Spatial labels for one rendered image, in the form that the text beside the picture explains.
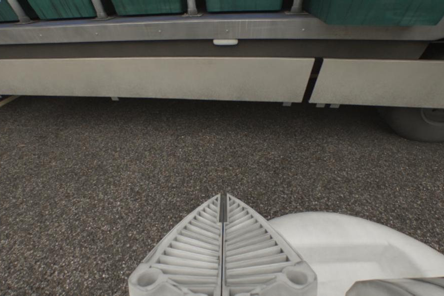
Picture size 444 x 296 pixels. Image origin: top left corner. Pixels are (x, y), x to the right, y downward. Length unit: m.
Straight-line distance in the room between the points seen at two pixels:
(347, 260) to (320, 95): 0.70
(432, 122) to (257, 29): 1.17
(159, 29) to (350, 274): 0.99
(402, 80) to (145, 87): 1.20
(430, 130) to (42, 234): 2.10
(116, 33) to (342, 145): 1.33
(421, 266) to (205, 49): 0.91
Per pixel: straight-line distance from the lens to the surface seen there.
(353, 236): 0.50
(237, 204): 0.16
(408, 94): 1.16
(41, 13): 1.45
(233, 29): 0.82
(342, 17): 0.77
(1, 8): 1.61
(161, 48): 0.93
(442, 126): 1.63
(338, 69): 0.94
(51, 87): 1.43
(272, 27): 0.82
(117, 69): 1.07
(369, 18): 0.81
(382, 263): 0.56
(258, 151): 1.07
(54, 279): 1.00
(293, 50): 0.87
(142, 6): 1.10
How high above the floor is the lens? 0.76
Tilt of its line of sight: 45 degrees down
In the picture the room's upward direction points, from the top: 3 degrees counter-clockwise
